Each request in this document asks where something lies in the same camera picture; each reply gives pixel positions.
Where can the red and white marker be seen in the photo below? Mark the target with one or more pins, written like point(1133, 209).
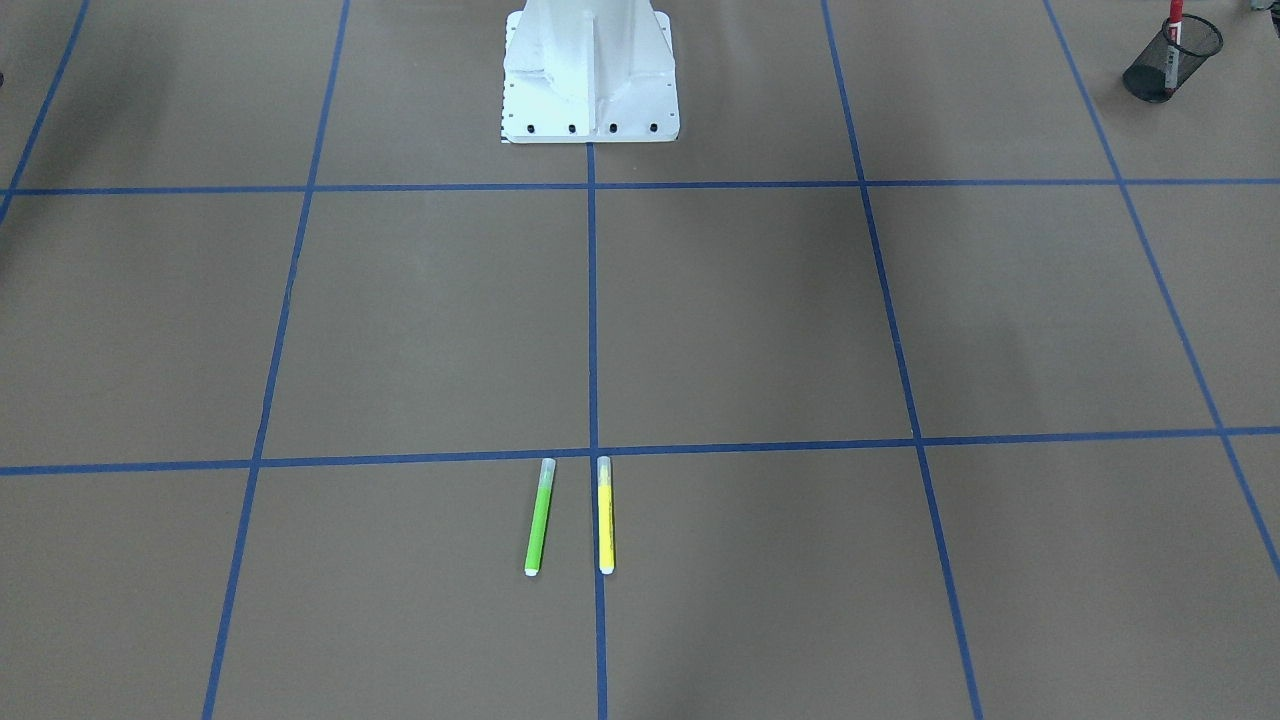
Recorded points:
point(1172, 33)

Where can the near black mesh pen cup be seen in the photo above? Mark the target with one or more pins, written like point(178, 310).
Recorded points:
point(1200, 40)

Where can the yellow highlighter pen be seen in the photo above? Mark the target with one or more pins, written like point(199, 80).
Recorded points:
point(605, 550)

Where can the green highlighter pen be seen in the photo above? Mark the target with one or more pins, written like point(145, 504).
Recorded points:
point(540, 517)

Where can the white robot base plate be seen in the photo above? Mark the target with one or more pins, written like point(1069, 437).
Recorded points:
point(589, 72)

